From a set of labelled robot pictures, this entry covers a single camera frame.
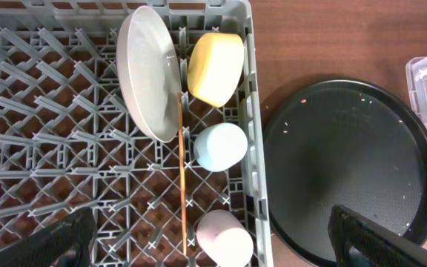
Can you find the blue plastic cup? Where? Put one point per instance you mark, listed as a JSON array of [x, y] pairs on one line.
[[219, 147]]

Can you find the yellow bowl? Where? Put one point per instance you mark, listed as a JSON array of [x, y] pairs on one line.
[[215, 67]]

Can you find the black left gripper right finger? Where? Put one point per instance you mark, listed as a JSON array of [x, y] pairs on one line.
[[358, 241]]

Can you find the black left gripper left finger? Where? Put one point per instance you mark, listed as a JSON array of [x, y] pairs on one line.
[[63, 243]]

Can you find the wooden chopstick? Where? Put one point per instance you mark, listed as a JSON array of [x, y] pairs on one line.
[[182, 173]]

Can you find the round black tray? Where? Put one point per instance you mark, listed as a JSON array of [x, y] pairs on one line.
[[346, 142]]

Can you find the grey round plate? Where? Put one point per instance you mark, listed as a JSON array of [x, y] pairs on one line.
[[148, 72]]

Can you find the pink plastic cup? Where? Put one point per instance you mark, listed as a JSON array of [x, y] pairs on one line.
[[224, 239]]

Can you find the grey plastic dishwasher rack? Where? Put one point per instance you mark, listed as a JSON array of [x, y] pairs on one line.
[[67, 140]]

